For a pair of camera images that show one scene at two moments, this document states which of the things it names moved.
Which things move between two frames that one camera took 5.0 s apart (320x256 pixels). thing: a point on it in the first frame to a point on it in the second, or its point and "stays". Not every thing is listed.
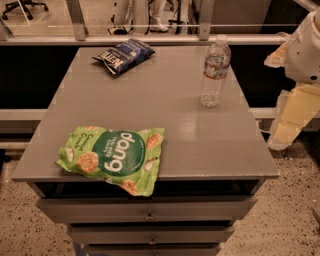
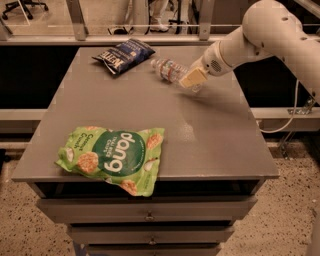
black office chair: [25, 3] stays
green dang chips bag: [126, 158] stays
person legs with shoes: [123, 17] stays
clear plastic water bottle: [215, 71] to [173, 72]
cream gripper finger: [294, 108] to [213, 61]
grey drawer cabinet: [214, 159] stays
